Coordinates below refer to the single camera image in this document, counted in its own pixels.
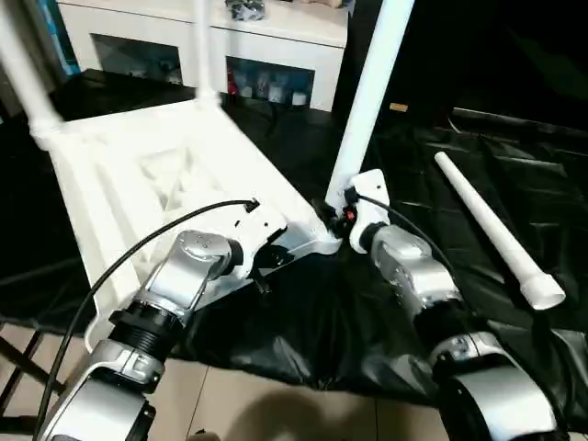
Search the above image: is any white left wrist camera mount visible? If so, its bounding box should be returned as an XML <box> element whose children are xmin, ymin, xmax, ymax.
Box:
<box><xmin>228</xmin><ymin>200</ymin><xmax>290</xmax><ymax>282</ymax></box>

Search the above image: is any dark low shelf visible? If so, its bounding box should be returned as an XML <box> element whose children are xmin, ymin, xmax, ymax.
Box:
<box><xmin>451</xmin><ymin>107</ymin><xmax>588</xmax><ymax>135</ymax></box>

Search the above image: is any black work mat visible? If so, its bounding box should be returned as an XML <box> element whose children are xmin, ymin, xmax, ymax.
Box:
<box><xmin>0</xmin><ymin>68</ymin><xmax>588</xmax><ymax>435</ymax></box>

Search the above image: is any white plastic table leg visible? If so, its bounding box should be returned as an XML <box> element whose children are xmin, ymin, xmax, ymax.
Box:
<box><xmin>194</xmin><ymin>0</ymin><xmax>222</xmax><ymax>107</ymax></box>
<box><xmin>0</xmin><ymin>0</ymin><xmax>66</xmax><ymax>140</ymax></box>
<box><xmin>433</xmin><ymin>150</ymin><xmax>566</xmax><ymax>313</ymax></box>
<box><xmin>322</xmin><ymin>0</ymin><xmax>418</xmax><ymax>209</ymax></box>

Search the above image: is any white glass-door cabinet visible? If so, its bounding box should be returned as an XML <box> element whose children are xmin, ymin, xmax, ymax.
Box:
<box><xmin>56</xmin><ymin>0</ymin><xmax>349</xmax><ymax>112</ymax></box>

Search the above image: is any white plastic table top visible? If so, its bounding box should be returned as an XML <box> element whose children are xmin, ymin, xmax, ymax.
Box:
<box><xmin>28</xmin><ymin>95</ymin><xmax>345</xmax><ymax>351</ymax></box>

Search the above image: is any grey curtain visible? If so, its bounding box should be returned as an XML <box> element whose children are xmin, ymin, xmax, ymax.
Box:
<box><xmin>0</xmin><ymin>0</ymin><xmax>82</xmax><ymax>121</ymax></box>

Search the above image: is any dark metal stand frame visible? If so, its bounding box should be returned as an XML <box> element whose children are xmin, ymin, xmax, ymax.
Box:
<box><xmin>0</xmin><ymin>321</ymin><xmax>66</xmax><ymax>424</ymax></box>

